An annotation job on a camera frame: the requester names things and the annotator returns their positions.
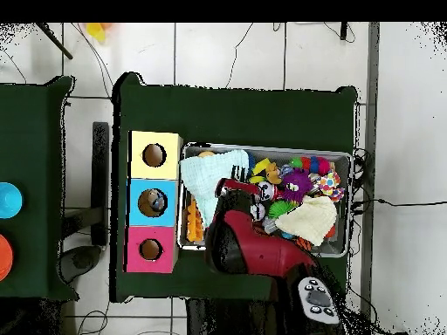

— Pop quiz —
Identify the light blue muslin cloth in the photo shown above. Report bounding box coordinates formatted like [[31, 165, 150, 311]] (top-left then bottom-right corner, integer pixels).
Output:
[[180, 148, 251, 228]]

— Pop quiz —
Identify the wooden box with three holes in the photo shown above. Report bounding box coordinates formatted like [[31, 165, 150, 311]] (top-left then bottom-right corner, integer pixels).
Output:
[[125, 130, 185, 274]]

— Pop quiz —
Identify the shallow mesh bin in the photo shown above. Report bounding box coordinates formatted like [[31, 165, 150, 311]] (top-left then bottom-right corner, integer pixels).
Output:
[[176, 141, 353, 258]]

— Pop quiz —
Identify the brown plush bear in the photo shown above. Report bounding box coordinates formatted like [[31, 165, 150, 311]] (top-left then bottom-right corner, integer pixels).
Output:
[[265, 161, 283, 184]]

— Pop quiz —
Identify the black and white soccer ball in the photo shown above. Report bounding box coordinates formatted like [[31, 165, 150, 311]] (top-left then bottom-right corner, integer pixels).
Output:
[[258, 181, 277, 202]]

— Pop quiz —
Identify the white baseball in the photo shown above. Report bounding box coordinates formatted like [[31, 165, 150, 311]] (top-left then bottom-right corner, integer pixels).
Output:
[[249, 203, 266, 222]]

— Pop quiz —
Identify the green spiky ball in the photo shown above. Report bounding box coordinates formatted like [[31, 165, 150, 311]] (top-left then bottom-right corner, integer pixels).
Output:
[[267, 200, 298, 220]]

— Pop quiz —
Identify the purple spiky monster toy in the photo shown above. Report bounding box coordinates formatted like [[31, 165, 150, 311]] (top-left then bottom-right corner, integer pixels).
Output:
[[280, 167, 314, 203]]

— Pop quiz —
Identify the orange plastic toy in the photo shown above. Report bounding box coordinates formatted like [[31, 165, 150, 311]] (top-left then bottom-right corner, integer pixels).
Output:
[[185, 200, 205, 243]]

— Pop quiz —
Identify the dark green tablecloth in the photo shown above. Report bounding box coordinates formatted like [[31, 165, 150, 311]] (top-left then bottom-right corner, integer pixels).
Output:
[[0, 75, 79, 302], [111, 72, 359, 310]]

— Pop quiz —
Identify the cream muslin cloth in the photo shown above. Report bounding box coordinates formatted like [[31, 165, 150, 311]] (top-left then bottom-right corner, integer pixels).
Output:
[[275, 195, 339, 247]]

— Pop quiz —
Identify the polka dot cloth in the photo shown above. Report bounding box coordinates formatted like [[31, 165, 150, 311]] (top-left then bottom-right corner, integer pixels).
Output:
[[315, 170, 346, 202]]

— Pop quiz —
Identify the tiger plush toy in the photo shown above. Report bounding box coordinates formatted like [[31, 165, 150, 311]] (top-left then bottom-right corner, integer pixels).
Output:
[[294, 236, 313, 252]]

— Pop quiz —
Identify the black upright bar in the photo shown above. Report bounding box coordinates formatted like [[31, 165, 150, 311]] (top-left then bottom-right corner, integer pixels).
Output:
[[91, 121, 110, 247]]

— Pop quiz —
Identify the grey round base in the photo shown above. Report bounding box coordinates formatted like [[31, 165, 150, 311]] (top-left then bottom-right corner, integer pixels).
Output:
[[57, 244, 103, 284]]

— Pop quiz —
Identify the yellow floor object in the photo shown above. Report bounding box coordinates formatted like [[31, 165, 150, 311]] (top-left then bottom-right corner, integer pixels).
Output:
[[85, 22, 114, 43]]

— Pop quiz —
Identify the black rod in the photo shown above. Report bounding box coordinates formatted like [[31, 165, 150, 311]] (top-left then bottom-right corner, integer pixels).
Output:
[[34, 22, 74, 60]]

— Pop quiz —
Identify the blue bowl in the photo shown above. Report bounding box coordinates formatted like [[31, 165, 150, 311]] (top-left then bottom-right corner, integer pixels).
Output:
[[0, 181, 24, 220]]

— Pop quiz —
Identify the orange bowl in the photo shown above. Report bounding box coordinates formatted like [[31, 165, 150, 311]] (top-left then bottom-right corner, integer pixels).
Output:
[[0, 233, 14, 282]]

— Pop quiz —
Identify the black cable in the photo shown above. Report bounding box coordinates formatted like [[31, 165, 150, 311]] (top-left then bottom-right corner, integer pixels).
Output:
[[352, 197, 447, 208]]

